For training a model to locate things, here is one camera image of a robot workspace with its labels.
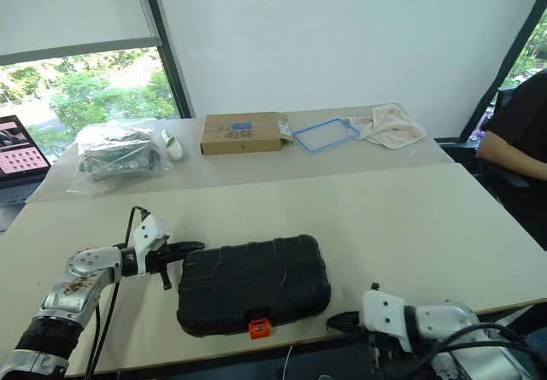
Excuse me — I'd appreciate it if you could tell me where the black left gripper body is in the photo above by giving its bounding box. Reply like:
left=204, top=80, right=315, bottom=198
left=144, top=243, right=180, bottom=292

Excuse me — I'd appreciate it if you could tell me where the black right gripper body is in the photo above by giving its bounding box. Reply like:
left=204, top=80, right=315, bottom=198
left=352, top=327, right=412, bottom=380

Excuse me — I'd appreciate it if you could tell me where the black plastic tool case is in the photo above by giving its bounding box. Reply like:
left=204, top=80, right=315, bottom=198
left=175, top=234, right=332, bottom=340

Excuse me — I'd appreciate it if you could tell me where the white plastic scoop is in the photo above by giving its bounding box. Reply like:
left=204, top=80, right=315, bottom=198
left=161, top=128, right=186, bottom=161

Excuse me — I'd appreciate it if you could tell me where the clear plastic bag with parts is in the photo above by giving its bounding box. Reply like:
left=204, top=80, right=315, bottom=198
left=66, top=119, right=174, bottom=193

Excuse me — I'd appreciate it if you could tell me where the brown cardboard box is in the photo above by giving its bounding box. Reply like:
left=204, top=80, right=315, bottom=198
left=199, top=111, right=295, bottom=156

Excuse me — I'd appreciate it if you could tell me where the blue rimmed clear lid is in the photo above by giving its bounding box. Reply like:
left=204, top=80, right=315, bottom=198
left=291, top=117, right=361, bottom=155

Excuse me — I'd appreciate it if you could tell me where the laptop with pink screen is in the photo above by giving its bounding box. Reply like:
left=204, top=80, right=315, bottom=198
left=0, top=114, right=52, bottom=207

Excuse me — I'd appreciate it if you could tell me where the pink towel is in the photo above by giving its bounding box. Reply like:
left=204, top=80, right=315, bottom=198
left=346, top=103, right=427, bottom=149

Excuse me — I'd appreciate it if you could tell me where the person in black shirt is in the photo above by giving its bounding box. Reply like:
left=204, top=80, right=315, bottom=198
left=476, top=70, right=547, bottom=251

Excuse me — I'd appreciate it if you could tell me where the grey window roller blind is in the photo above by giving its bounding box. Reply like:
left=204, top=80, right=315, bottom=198
left=0, top=0, right=164, bottom=67

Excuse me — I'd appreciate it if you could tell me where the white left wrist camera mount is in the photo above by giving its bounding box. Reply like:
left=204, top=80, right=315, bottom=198
left=130, top=214, right=172, bottom=278

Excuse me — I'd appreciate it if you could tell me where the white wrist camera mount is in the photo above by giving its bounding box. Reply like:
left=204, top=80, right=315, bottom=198
left=361, top=289, right=414, bottom=354
left=130, top=214, right=172, bottom=278

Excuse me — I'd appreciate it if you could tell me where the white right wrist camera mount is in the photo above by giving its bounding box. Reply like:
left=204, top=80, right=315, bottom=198
left=361, top=289, right=414, bottom=354

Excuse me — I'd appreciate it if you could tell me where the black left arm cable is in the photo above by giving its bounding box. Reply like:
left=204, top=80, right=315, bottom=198
left=84, top=205, right=151, bottom=380

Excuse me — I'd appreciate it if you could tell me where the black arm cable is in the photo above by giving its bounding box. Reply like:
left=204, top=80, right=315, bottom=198
left=84, top=205, right=151, bottom=380
left=408, top=323, right=544, bottom=380

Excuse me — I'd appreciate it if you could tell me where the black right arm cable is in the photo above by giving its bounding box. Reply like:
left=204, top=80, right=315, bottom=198
left=408, top=323, right=544, bottom=380

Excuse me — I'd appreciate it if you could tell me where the dark window frame post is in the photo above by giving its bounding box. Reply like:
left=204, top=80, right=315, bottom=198
left=138, top=0, right=197, bottom=120

